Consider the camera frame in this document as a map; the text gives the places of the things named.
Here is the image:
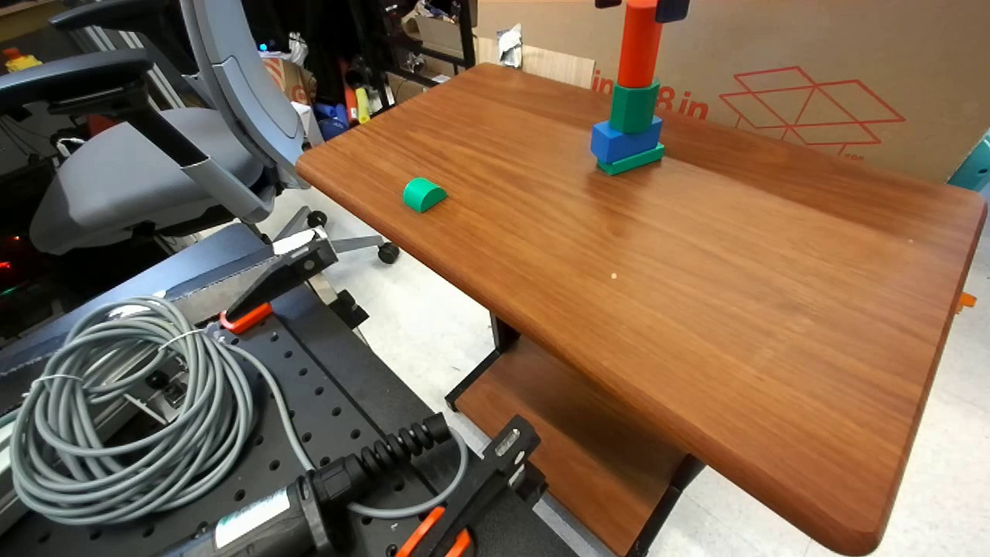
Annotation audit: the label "green cylinder block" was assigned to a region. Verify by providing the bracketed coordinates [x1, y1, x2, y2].
[606, 80, 662, 135]

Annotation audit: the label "dark metal frame beam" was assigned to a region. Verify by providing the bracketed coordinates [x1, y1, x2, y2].
[0, 221, 275, 389]

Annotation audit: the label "metal clamp orange tip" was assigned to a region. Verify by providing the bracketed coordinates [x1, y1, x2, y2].
[215, 227, 340, 337]

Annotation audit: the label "grey office chair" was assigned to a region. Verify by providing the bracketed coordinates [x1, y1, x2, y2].
[0, 0, 402, 265]

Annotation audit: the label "green flat block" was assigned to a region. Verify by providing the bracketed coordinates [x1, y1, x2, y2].
[595, 140, 668, 180]

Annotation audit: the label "black clamp orange handles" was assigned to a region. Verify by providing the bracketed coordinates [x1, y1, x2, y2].
[394, 415, 550, 557]

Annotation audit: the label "black wire shelving rack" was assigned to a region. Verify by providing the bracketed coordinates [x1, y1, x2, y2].
[373, 0, 481, 95]

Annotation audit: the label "green half-cylinder block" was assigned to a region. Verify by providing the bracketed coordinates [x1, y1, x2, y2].
[398, 173, 453, 218]

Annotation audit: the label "grey coiled cable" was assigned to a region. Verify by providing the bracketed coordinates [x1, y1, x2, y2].
[6, 297, 473, 529]

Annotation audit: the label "blue rectangular block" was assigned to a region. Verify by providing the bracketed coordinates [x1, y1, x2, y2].
[587, 115, 666, 167]

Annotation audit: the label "large cardboard box red print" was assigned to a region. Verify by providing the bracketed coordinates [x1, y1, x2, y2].
[473, 0, 990, 188]

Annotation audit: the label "black corner bracket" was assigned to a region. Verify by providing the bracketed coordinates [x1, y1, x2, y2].
[324, 287, 372, 331]

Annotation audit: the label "red cylinder block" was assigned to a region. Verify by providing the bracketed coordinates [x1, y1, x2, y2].
[615, 0, 666, 90]

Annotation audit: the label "black cable plug connector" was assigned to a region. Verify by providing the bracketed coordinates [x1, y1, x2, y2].
[197, 412, 459, 557]

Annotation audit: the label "teal plastic bin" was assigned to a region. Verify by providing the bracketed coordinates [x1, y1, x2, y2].
[946, 129, 990, 195]

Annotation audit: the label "blue container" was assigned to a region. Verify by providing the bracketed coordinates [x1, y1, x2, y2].
[308, 95, 363, 141]

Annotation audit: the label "black perforated mounting board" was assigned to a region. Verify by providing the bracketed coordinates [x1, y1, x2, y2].
[0, 283, 583, 557]

